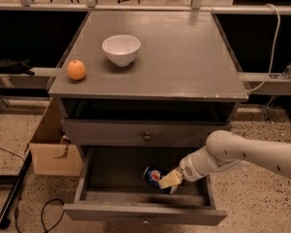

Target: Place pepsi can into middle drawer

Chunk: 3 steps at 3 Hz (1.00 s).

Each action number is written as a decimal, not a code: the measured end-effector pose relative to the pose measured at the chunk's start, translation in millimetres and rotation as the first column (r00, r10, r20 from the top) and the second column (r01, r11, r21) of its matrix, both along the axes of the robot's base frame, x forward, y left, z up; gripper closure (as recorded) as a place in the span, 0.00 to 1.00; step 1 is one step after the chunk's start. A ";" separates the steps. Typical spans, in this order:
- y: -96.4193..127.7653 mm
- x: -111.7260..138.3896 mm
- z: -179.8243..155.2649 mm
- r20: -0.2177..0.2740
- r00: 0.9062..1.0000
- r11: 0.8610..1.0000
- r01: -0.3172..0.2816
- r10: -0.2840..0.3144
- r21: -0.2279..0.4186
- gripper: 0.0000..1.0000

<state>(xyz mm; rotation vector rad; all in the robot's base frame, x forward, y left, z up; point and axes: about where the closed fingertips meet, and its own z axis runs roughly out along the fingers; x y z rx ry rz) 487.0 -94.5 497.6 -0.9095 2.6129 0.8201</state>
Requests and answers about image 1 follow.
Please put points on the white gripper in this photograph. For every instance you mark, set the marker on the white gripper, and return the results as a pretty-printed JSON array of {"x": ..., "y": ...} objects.
[{"x": 187, "y": 169}]

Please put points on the blue pepsi can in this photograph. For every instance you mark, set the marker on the blue pepsi can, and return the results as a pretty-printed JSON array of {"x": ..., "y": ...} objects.
[{"x": 153, "y": 175}]

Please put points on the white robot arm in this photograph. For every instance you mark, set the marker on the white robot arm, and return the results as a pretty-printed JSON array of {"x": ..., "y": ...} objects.
[{"x": 227, "y": 151}]

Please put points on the round drawer knob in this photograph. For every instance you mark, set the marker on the round drawer knob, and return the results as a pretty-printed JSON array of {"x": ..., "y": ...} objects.
[{"x": 146, "y": 136}]

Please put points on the open grey middle drawer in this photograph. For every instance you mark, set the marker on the open grey middle drawer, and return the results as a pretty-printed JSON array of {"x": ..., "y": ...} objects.
[{"x": 112, "y": 188}]

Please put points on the grey drawer cabinet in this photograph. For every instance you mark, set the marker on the grey drawer cabinet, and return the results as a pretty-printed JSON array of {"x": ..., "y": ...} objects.
[{"x": 183, "y": 71}]

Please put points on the closed grey top drawer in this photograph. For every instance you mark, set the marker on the closed grey top drawer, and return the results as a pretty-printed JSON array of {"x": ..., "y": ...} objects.
[{"x": 129, "y": 133}]

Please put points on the cardboard box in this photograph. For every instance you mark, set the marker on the cardboard box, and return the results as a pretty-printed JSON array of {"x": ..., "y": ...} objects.
[{"x": 52, "y": 153}]

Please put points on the white bowl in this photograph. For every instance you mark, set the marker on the white bowl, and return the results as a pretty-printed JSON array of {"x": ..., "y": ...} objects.
[{"x": 121, "y": 50}]

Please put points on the orange fruit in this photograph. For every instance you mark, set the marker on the orange fruit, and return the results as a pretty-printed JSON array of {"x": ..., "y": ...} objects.
[{"x": 76, "y": 70}]

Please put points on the black bar on floor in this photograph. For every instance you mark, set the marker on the black bar on floor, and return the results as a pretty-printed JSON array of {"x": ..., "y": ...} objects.
[{"x": 15, "y": 190}]

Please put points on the black cloth on shelf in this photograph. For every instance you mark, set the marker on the black cloth on shelf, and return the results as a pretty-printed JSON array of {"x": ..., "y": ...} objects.
[{"x": 15, "y": 67}]

